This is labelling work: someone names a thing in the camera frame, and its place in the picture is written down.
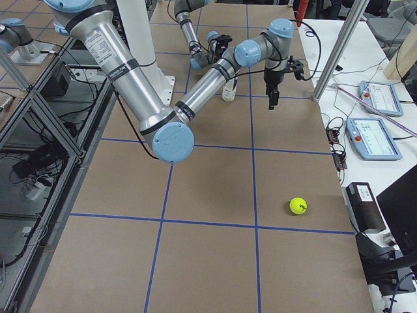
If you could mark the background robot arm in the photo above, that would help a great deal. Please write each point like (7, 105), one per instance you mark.
(15, 35)

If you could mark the aluminium frame post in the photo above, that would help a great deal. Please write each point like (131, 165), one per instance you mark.
(342, 41)

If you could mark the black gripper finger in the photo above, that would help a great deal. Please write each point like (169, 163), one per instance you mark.
(273, 98)

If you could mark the blue teach pendant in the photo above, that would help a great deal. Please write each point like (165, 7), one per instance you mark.
(382, 97)
(371, 139)

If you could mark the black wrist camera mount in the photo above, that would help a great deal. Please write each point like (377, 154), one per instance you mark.
(296, 67)

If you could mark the black box with label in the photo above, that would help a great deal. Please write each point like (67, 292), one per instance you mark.
(364, 208)

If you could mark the black monitor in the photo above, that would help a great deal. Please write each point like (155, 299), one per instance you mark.
(398, 206)

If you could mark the small circuit board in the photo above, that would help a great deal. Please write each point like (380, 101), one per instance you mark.
(337, 149)

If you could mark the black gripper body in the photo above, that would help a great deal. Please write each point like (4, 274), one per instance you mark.
(271, 77)

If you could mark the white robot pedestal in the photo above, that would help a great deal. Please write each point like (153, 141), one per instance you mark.
(135, 22)

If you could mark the upper blue teach pendant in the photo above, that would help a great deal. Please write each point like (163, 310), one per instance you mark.
(382, 97)

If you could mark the lower blue teach pendant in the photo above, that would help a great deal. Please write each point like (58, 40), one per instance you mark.
(371, 139)

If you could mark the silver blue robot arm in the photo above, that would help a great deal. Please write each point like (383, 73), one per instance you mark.
(200, 56)
(119, 39)

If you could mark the red cylinder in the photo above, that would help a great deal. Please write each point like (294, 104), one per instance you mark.
(302, 8)

